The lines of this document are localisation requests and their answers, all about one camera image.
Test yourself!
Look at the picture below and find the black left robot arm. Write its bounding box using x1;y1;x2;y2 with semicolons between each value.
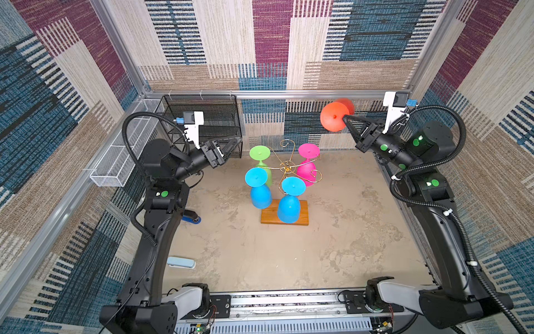
100;136;242;333

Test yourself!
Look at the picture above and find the gold wire glass rack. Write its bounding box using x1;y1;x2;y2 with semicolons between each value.
267;139;323;193

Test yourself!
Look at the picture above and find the magenta plastic wine glass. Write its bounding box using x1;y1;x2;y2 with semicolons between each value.
296;143;320;186

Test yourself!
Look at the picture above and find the blue plastic wine glass front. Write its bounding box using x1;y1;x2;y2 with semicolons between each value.
279;177;307;214

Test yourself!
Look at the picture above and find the black corrugated left cable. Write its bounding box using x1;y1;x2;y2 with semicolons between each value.
122;111;189;176

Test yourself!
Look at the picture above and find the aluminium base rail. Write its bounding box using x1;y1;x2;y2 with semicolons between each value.
166;287;435;334

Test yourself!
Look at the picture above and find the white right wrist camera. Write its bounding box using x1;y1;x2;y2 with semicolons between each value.
382;91;410;134

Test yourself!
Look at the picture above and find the black mesh shelf rack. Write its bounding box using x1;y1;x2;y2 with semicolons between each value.
155;95;243;143

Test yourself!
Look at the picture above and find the white wire mesh basket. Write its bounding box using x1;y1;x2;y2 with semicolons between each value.
89;99;159;187

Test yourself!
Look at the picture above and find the red plastic wine glass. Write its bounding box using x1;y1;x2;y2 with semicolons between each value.
320;98;355;132

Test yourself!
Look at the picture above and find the blue plastic wine glass rear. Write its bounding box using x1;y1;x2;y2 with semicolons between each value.
245;168;273;210

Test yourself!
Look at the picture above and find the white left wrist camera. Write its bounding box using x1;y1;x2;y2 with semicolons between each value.
175;111;204;149

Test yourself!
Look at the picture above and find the blue plastic wine glass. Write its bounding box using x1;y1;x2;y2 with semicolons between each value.
279;177;307;214
245;168;273;210

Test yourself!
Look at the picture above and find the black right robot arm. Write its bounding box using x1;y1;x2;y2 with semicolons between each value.
342;107;526;333

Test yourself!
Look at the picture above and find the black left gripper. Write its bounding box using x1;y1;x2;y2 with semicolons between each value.
172;136;241;186

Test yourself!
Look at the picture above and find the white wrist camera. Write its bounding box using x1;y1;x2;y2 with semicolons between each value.
382;91;410;134
175;111;204;149

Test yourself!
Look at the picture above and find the light blue flat case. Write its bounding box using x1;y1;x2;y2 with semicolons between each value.
167;256;196;269

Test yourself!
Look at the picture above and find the green plastic wine glass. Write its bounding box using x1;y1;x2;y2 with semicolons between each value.
250;146;273;187

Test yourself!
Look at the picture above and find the wooden rack base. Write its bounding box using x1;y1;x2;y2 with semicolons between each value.
260;199;310;226

